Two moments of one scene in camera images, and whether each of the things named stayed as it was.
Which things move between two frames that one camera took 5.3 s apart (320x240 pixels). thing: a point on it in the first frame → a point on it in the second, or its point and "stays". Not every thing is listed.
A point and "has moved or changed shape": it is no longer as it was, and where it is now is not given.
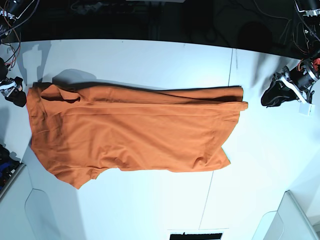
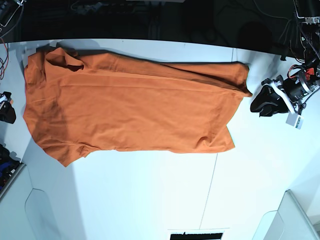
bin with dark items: [10, 169] stays
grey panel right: [289, 222] stays
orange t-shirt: [77, 129] has moved or changed shape
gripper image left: [17, 96] → [7, 112]
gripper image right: [300, 78] → [295, 89]
